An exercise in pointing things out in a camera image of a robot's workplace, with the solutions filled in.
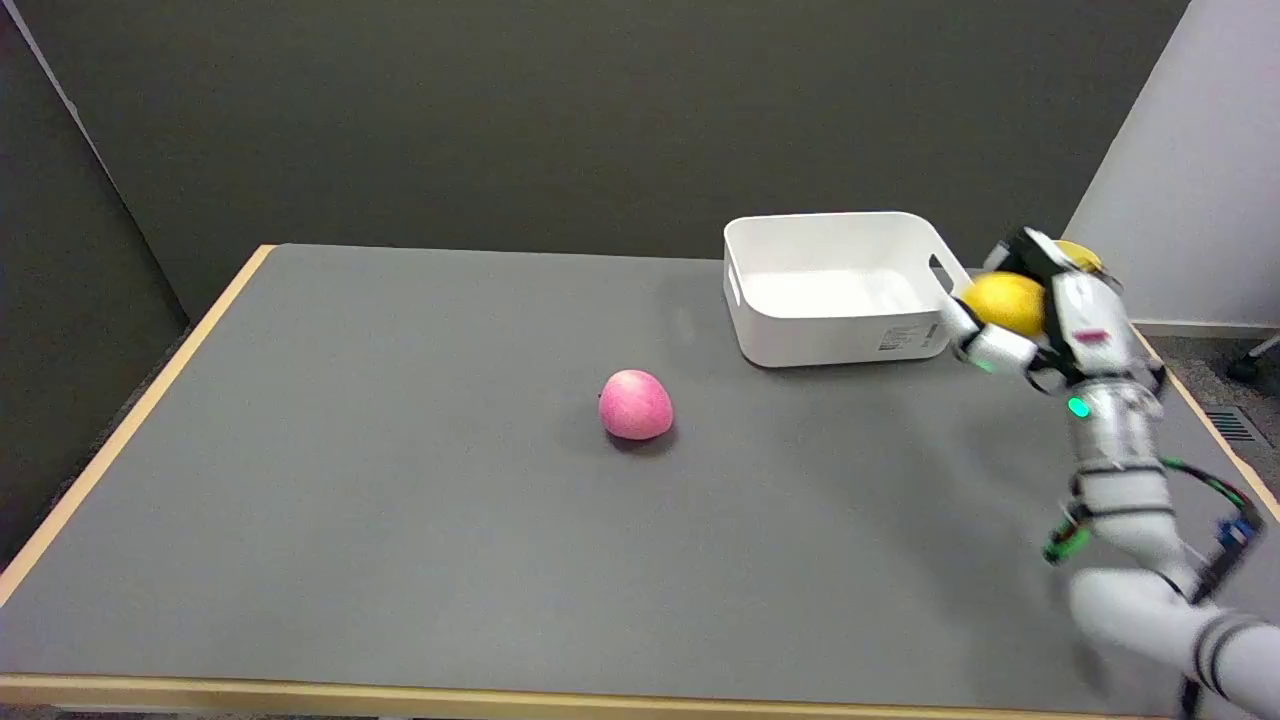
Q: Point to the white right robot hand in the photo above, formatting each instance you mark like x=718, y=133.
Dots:
x=1085, y=320

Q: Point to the yellow lemon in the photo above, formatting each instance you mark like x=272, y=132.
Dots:
x=1008, y=300

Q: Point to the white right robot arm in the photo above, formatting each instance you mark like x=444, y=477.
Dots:
x=1140, y=520

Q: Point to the white plastic box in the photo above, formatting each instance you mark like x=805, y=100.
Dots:
x=835, y=290

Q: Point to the black chair base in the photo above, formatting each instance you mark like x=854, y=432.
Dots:
x=1256, y=362

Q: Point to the floor vent grille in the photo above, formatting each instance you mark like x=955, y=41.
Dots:
x=1231, y=425

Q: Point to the pink apple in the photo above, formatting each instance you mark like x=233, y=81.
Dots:
x=636, y=405

